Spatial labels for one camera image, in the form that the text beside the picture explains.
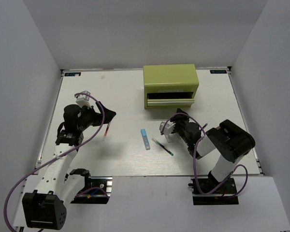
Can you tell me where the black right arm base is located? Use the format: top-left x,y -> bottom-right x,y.
188,178 -> 239,205

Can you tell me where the green gel pen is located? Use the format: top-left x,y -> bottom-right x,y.
151,138 -> 174,156

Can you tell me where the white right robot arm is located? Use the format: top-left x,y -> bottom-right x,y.
160,108 -> 256,195

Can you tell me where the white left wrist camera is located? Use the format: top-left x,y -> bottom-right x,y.
75,90 -> 91,108

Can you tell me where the left blue corner label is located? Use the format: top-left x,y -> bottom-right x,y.
64,72 -> 81,77

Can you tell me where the blue cap highlighter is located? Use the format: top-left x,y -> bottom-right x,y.
141,129 -> 150,150

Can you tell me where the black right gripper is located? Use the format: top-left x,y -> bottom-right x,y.
170,107 -> 192,146

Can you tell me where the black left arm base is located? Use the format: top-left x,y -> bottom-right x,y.
66,169 -> 113,204

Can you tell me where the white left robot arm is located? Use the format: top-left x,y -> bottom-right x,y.
22,102 -> 116,230

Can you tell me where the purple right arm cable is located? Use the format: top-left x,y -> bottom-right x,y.
160,113 -> 249,196

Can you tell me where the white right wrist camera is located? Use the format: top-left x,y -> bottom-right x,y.
159,122 -> 175,135

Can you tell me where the green metal drawer toolbox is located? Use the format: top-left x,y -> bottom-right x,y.
143,64 -> 199,109

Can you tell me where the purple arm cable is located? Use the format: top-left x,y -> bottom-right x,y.
3,92 -> 109,230
160,113 -> 249,196

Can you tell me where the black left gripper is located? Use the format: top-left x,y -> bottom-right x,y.
78,101 -> 116,131

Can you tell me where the blue corner label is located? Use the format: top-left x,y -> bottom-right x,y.
210,70 -> 227,74
64,72 -> 81,77

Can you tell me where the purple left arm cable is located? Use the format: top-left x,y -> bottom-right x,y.
3,92 -> 109,230

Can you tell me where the right blue corner label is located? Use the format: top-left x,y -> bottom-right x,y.
210,70 -> 227,74

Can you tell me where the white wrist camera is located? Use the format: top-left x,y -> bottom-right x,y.
75,90 -> 91,108
159,122 -> 175,135

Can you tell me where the green cap highlighter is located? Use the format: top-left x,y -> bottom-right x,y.
164,134 -> 172,143

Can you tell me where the red gel pen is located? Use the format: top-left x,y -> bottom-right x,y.
102,122 -> 111,141

